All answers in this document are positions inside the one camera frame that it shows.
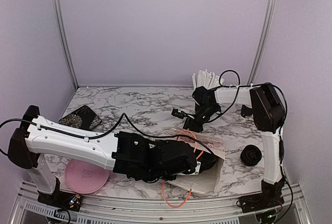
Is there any right aluminium frame post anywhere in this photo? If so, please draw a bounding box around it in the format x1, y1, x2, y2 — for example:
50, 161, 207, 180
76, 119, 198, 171
247, 0, 276, 85

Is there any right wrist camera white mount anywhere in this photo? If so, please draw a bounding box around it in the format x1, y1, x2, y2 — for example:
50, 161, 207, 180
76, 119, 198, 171
171, 108, 194, 119

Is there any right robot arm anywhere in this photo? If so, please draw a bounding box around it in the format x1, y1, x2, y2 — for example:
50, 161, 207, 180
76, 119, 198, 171
183, 81, 287, 207

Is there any pink round plate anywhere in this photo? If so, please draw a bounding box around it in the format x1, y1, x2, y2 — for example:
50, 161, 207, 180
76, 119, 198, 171
64, 159, 110, 194

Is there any stack of paper coffee cups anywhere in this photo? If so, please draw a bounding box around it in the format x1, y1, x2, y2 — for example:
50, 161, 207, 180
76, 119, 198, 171
240, 105, 253, 119

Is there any black floral patterned tray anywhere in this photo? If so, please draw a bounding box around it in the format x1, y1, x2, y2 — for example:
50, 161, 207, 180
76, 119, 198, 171
59, 105, 102, 131

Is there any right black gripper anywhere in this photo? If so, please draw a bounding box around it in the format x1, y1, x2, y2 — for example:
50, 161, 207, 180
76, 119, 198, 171
181, 105, 218, 139

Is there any front aluminium frame rail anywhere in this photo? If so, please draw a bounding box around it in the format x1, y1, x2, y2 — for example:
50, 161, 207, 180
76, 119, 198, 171
9, 181, 312, 223

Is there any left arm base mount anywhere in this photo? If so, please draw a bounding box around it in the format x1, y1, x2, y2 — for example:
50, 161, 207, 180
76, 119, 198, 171
37, 178, 82, 212

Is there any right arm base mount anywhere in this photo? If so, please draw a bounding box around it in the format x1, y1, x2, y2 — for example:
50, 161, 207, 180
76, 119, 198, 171
237, 178, 285, 213

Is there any left aluminium frame post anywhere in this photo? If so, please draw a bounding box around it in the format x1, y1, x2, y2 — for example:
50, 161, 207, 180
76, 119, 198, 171
52, 0, 79, 91

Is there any aluminium frame post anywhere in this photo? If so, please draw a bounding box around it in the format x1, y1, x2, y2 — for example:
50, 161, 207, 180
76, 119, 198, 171
52, 0, 79, 91
247, 0, 276, 85

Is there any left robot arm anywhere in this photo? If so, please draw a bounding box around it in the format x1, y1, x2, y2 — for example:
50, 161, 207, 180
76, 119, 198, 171
4, 105, 217, 206

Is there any stack of black cup lids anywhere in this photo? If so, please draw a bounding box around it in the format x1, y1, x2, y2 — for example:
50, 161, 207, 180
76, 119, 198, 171
240, 145, 262, 166

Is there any bundle of white paper straws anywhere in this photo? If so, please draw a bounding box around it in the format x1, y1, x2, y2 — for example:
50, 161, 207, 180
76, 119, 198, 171
192, 69, 224, 89

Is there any white paper takeout bag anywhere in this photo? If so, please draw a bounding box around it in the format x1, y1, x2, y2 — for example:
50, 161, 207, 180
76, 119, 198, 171
161, 128, 225, 208

